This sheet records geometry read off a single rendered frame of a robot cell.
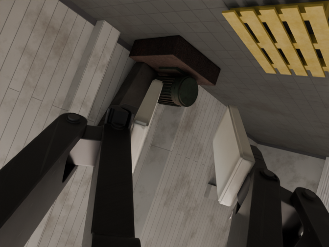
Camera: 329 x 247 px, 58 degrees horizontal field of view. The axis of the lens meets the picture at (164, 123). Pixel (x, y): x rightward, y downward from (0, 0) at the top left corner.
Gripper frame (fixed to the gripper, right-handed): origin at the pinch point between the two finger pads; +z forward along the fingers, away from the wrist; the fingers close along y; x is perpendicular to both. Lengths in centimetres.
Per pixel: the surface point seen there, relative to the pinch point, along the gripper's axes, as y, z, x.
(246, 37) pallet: 56, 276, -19
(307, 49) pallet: 107, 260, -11
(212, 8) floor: 17, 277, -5
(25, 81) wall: -156, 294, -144
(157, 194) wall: 42, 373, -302
